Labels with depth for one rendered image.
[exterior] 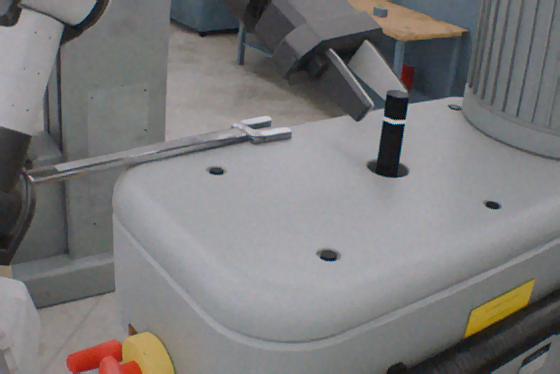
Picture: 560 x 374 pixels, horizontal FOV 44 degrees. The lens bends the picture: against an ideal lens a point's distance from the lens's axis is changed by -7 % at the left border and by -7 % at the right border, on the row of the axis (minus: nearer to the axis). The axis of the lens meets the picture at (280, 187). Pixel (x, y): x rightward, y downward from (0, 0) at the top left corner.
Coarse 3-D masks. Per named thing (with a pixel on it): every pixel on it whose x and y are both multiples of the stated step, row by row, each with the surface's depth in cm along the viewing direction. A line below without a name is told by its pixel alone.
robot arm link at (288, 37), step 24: (240, 0) 63; (264, 0) 63; (288, 0) 60; (312, 0) 62; (336, 0) 64; (264, 24) 62; (288, 24) 60; (312, 24) 59; (336, 24) 61; (360, 24) 63; (288, 48) 59; (312, 48) 58; (336, 48) 62; (288, 72) 60
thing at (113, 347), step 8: (104, 344) 66; (112, 344) 66; (120, 344) 67; (80, 352) 65; (88, 352) 65; (96, 352) 65; (104, 352) 65; (112, 352) 66; (120, 352) 66; (72, 360) 64; (80, 360) 64; (88, 360) 65; (96, 360) 65; (120, 360) 66; (72, 368) 64; (80, 368) 64; (88, 368) 65; (96, 368) 65
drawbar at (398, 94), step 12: (396, 96) 60; (408, 96) 60; (384, 108) 61; (396, 108) 60; (384, 120) 61; (396, 120) 60; (384, 132) 61; (396, 132) 61; (384, 144) 62; (396, 144) 62; (384, 156) 62; (396, 156) 62; (384, 168) 63; (396, 168) 63
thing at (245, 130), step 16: (240, 128) 67; (256, 128) 68; (288, 128) 67; (160, 144) 62; (176, 144) 62; (192, 144) 63; (208, 144) 63; (224, 144) 64; (80, 160) 58; (96, 160) 58; (112, 160) 59; (128, 160) 59; (144, 160) 60; (32, 176) 55; (48, 176) 55; (64, 176) 56; (80, 176) 57
